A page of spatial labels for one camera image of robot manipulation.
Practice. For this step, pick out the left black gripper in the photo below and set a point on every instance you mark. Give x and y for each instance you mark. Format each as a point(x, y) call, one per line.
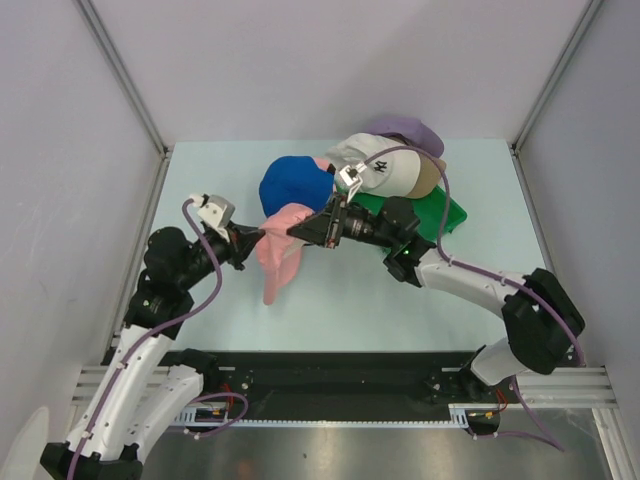
point(242, 239)

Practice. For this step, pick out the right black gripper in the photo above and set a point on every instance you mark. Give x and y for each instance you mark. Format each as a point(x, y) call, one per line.
point(314, 228)

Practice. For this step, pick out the pink LA cap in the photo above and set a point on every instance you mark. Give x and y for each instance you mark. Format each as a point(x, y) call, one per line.
point(278, 253)

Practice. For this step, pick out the blue mesh cap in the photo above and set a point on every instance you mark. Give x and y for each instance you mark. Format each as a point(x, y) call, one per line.
point(294, 179)

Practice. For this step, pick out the white NY cap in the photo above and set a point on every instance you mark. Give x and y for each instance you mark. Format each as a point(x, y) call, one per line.
point(392, 174)

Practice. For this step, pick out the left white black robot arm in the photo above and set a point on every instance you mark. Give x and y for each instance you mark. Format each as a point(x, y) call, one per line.
point(121, 423)

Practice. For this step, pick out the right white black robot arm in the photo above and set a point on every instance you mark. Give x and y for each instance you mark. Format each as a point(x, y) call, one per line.
point(540, 320)

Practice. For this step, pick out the green plastic tray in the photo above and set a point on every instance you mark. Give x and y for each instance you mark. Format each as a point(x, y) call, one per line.
point(429, 210)

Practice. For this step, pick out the tan cap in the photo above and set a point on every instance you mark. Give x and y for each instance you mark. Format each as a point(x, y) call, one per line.
point(429, 176)

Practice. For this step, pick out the purple cap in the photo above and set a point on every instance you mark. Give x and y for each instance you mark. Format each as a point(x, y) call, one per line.
point(412, 131)

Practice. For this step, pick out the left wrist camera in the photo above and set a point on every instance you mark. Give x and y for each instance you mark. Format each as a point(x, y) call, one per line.
point(214, 211)

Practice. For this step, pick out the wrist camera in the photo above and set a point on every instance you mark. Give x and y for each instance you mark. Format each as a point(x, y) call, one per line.
point(348, 179)
point(214, 211)

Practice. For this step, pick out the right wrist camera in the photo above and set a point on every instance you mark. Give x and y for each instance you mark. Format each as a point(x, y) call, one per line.
point(348, 179)

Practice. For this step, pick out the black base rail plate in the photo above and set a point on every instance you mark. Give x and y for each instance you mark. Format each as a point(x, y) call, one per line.
point(342, 387)

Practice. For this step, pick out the left aluminium corner post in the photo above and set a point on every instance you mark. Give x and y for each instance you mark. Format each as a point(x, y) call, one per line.
point(113, 58)

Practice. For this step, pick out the aluminium corner post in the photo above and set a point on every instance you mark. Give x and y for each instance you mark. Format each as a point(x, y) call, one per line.
point(113, 58)
point(576, 37)

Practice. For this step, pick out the aluminium frame beam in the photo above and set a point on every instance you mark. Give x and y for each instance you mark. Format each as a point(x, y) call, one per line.
point(566, 388)

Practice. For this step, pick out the right aluminium corner post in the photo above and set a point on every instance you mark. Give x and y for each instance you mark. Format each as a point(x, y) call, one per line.
point(576, 37)

